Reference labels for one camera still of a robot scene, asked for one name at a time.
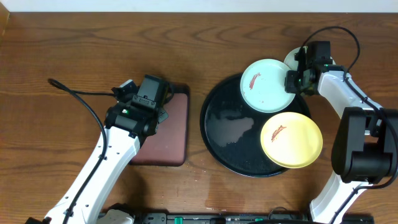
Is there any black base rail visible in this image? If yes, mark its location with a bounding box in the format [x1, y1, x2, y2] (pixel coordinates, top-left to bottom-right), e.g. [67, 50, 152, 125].
[96, 203, 376, 224]

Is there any black round serving tray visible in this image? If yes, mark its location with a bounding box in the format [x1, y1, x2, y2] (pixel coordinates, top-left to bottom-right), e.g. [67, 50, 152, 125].
[200, 73, 312, 178]

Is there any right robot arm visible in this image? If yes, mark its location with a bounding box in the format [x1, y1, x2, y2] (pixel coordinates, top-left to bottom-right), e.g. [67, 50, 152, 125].
[285, 64, 397, 223]

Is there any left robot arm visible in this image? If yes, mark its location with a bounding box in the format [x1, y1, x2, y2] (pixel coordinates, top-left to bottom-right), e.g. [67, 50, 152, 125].
[41, 96, 171, 223]

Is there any yellow plate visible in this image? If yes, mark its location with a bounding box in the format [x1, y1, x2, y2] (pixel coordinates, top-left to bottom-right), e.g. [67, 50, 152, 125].
[260, 112, 323, 169]

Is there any black rectangular water tray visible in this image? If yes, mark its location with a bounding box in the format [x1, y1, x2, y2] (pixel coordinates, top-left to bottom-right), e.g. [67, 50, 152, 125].
[130, 84, 190, 167]

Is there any light blue plate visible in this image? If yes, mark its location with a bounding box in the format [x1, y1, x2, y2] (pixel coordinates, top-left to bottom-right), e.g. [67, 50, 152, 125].
[239, 59, 295, 113]
[284, 45, 335, 70]

